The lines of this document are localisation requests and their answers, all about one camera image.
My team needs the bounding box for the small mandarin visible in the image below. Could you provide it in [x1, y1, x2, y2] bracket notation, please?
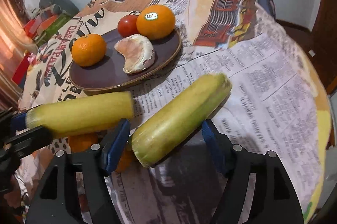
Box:
[68, 133, 98, 153]
[115, 143, 137, 173]

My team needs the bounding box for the medium orange mandarin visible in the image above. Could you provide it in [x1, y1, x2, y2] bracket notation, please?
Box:
[71, 34, 107, 67]

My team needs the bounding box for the green husked corn cob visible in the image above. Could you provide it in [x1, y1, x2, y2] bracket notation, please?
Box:
[131, 73, 232, 167]

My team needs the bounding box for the peeled pomelo segment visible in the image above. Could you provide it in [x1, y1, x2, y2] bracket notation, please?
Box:
[114, 34, 155, 74]

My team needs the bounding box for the red tomato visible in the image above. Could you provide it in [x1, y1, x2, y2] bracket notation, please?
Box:
[117, 15, 138, 38]

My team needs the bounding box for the large orange with sticker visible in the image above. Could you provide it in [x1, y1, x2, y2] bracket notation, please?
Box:
[136, 5, 175, 40]

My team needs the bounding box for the red gift box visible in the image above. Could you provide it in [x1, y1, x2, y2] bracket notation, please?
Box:
[11, 51, 30, 89]

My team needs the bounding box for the orange striped curtain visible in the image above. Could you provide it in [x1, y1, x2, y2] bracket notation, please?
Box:
[1, 0, 37, 110]

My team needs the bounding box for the green storage box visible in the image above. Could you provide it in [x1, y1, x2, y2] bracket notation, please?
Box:
[34, 13, 71, 47]

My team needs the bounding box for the purple ceramic plate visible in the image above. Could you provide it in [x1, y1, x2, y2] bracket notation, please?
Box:
[69, 29, 182, 92]

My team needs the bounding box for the grey seal plush toy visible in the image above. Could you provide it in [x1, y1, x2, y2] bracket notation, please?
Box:
[39, 0, 79, 17]

